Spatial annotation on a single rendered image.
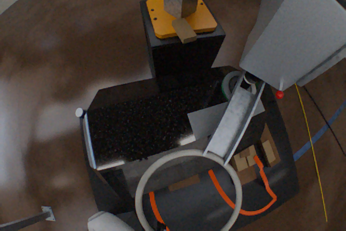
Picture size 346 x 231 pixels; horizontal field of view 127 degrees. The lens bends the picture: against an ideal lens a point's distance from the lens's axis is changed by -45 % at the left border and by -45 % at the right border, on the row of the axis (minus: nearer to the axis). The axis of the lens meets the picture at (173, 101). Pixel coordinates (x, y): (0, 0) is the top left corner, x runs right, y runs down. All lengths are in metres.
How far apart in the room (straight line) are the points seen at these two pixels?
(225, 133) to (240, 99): 0.18
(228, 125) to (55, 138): 1.92
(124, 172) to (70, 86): 1.57
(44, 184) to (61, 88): 1.30
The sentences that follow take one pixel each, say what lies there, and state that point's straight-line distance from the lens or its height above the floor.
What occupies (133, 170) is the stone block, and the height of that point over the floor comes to 0.78.
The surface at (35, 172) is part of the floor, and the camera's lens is 2.43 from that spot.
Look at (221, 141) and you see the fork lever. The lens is 0.74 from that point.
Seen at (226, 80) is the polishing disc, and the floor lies 0.85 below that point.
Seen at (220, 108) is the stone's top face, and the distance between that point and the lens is 0.86.
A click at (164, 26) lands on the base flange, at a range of 1.19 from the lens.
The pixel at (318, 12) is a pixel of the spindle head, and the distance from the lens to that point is 0.44.
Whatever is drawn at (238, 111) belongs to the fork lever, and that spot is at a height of 0.96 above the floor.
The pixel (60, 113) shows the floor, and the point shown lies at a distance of 2.15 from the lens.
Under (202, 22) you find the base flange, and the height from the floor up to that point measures 0.78.
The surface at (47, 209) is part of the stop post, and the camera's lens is 2.42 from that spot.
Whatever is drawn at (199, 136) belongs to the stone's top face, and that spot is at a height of 0.83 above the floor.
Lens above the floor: 1.61
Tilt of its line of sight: 72 degrees down
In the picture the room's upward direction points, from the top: 4 degrees clockwise
